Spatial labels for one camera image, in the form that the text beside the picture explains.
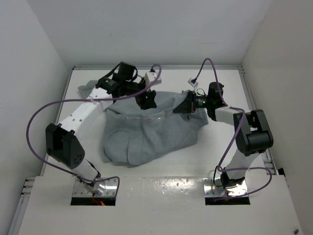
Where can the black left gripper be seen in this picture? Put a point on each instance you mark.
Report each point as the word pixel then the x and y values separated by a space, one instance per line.
pixel 144 103

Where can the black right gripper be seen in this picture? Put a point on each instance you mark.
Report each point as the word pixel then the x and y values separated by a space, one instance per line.
pixel 187 106

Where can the grey zip jacket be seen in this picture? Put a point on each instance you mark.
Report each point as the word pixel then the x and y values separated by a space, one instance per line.
pixel 135 136

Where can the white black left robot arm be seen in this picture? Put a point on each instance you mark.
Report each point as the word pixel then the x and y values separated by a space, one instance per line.
pixel 63 139

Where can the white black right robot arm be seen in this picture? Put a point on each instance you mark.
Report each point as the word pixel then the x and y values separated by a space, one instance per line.
pixel 252 134

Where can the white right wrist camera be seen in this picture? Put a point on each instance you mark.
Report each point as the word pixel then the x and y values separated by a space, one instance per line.
pixel 193 82

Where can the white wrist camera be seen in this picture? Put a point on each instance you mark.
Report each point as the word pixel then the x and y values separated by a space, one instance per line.
pixel 193 82
pixel 150 79

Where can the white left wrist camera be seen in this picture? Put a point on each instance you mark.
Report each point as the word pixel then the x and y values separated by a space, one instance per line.
pixel 150 79

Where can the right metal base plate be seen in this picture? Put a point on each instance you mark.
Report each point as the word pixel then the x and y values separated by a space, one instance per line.
pixel 212 191

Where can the metal base plate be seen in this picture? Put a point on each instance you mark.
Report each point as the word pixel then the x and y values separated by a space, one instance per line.
pixel 212 191
pixel 105 188

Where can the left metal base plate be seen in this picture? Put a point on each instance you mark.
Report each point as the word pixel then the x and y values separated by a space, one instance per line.
pixel 105 188

